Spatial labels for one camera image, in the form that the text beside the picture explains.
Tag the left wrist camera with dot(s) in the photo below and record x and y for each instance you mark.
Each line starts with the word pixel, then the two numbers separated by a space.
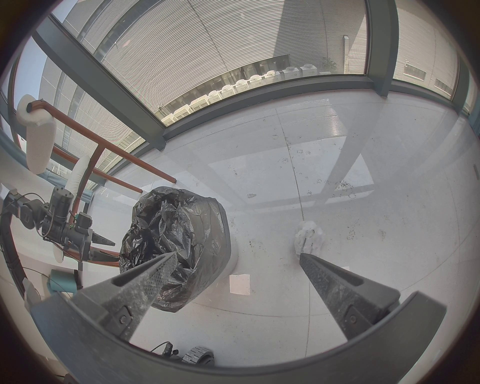
pixel 84 221

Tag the black plastic bag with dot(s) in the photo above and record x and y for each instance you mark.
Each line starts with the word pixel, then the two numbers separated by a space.
pixel 180 240

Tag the white cushioned wooden chair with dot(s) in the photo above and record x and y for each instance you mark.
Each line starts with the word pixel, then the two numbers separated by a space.
pixel 37 142

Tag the window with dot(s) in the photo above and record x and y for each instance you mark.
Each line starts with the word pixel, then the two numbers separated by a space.
pixel 112 97

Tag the white trash bin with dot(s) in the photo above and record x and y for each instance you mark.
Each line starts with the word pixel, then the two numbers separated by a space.
pixel 233 255

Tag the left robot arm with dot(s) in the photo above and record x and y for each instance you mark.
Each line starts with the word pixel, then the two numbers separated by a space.
pixel 60 202

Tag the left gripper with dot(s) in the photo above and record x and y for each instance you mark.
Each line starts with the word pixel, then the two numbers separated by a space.
pixel 77 243

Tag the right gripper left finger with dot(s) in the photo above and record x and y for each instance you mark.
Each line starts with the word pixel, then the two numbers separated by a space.
pixel 127 300

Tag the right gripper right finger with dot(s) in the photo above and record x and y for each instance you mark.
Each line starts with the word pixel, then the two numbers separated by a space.
pixel 345 296

